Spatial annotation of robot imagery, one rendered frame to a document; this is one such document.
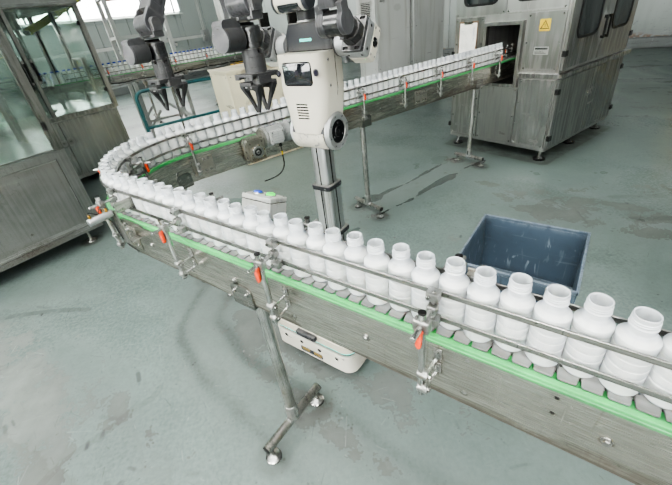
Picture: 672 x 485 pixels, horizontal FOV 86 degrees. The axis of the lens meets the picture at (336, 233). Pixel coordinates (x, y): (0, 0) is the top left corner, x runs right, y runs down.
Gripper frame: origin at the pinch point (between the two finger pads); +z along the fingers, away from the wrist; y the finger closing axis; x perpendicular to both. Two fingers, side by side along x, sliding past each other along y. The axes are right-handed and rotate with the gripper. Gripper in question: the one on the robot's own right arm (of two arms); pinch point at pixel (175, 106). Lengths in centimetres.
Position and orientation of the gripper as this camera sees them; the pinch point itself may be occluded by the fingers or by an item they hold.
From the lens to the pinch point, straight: 143.5
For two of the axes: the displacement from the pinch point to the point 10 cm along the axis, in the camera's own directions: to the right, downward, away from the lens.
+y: -5.6, 4.8, -6.8
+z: 1.1, 8.5, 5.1
